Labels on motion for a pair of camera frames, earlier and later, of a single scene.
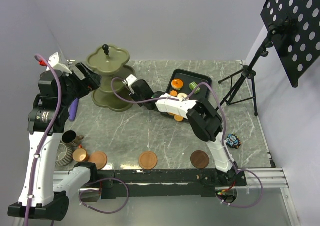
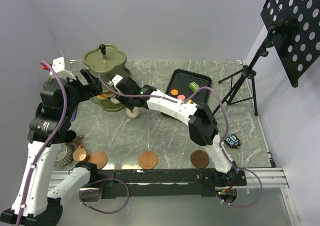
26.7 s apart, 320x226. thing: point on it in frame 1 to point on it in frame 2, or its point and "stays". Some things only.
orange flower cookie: [173, 93] stays
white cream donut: [181, 95] to [133, 113]
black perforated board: [292, 15] stays
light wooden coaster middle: [148, 159] stays
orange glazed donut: [177, 84] to [102, 97]
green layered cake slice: [193, 85] stays
